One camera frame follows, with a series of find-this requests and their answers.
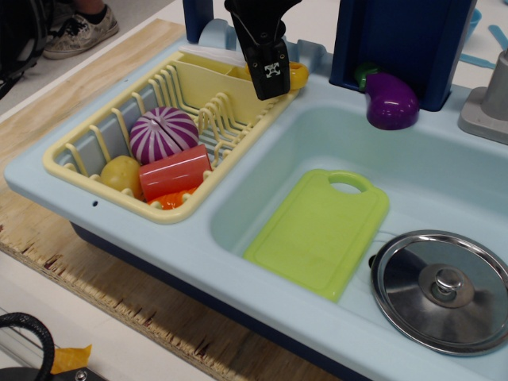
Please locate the yellow toy potato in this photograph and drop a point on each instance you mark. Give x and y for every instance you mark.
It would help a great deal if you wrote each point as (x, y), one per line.
(122, 173)

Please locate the purple striped toy onion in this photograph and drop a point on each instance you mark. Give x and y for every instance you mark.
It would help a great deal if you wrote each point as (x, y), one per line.
(162, 132)

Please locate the grey canvas shoe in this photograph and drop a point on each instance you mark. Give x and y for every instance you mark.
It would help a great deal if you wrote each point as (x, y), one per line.
(90, 24)

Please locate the toy knife yellow handle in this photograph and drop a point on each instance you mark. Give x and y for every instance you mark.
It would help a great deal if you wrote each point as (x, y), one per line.
(298, 72)

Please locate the dark blue sink backsplash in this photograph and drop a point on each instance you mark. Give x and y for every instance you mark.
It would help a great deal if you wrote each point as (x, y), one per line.
(419, 42)

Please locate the light blue toy sink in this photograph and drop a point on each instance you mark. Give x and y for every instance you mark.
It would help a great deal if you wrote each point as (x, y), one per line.
(435, 175)

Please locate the black metal bracket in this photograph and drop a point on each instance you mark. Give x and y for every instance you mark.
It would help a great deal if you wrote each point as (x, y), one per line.
(30, 374)

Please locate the black backpack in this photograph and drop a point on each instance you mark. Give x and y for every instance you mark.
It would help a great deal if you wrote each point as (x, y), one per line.
(25, 26)

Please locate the yellow tape piece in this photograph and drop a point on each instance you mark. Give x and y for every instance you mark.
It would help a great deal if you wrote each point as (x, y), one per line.
(69, 359)

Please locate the red toy cup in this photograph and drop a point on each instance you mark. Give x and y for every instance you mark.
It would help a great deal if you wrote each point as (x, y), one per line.
(179, 172)

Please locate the green cutting board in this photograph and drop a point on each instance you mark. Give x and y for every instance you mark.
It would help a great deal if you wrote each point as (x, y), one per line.
(318, 235)

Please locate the steel pot lid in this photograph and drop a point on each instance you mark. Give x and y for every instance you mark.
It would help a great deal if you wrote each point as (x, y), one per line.
(443, 291)

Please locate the purple toy eggplant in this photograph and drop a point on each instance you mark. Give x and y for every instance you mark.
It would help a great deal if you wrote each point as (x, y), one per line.
(391, 103)

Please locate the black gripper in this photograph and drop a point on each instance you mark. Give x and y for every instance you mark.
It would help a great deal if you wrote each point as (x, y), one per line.
(259, 28)

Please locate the orange toy carrot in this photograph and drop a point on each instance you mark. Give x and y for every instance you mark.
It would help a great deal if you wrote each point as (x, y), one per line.
(171, 201)

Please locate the blue plastic cup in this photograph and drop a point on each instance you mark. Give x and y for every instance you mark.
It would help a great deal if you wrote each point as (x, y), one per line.
(474, 21)

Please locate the grey toy faucet base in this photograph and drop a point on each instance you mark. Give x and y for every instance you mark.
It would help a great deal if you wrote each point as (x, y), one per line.
(484, 113)

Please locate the blue plastic spatula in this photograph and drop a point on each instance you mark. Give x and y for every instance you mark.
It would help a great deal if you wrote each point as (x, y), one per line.
(500, 37)

